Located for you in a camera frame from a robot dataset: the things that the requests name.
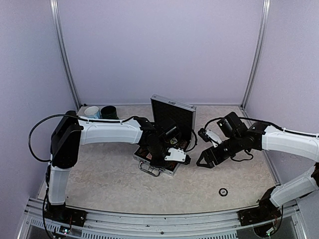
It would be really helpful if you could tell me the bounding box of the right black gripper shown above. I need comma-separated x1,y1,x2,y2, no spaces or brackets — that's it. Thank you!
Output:
197,133,243,168

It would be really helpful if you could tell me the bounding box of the black poker chip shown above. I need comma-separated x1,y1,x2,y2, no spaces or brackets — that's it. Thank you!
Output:
218,188,228,197

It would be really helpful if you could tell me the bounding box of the aluminium poker case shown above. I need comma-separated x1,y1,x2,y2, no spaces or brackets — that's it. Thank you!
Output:
133,95,196,177

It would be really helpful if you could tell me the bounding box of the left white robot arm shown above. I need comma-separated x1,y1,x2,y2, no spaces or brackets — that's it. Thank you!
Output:
47,111,186,222

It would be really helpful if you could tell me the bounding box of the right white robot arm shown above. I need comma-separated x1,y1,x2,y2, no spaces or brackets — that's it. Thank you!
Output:
196,112,319,221

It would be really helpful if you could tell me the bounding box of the dark green mug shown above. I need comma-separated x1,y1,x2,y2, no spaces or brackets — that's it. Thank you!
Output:
100,106,118,120

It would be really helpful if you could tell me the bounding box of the light blue mug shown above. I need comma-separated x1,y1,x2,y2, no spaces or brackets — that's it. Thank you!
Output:
84,106,101,119

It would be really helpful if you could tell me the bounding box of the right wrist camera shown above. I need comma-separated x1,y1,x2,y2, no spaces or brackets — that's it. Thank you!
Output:
198,128,222,147

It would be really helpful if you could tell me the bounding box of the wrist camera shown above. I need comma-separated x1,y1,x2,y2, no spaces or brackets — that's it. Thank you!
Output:
198,128,222,147
164,148,191,165

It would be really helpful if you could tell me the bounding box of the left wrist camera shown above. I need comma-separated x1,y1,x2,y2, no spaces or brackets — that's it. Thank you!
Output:
164,148,191,165

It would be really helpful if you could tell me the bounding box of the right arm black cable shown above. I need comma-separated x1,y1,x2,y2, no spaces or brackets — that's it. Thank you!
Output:
203,116,319,161

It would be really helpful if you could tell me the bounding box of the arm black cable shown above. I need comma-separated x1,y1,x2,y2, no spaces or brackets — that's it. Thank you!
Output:
203,116,319,161
27,114,197,162

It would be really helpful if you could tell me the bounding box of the front aluminium rail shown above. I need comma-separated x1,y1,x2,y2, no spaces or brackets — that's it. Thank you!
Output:
15,198,310,239

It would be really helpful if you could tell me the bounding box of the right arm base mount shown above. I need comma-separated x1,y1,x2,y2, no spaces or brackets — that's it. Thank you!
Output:
237,207,282,227

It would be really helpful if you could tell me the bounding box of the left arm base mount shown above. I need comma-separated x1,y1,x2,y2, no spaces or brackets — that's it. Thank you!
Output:
44,208,87,227

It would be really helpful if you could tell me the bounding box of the right aluminium frame post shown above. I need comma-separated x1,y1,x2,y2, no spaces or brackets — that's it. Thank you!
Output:
241,0,271,111

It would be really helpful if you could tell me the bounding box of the aluminium frame post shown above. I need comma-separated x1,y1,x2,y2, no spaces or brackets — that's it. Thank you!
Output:
50,0,81,110
241,0,271,111

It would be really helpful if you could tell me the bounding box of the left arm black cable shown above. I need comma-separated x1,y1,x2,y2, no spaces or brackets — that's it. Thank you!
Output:
27,114,197,162

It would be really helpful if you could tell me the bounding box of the left aluminium frame post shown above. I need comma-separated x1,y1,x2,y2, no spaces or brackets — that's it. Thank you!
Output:
50,0,81,110

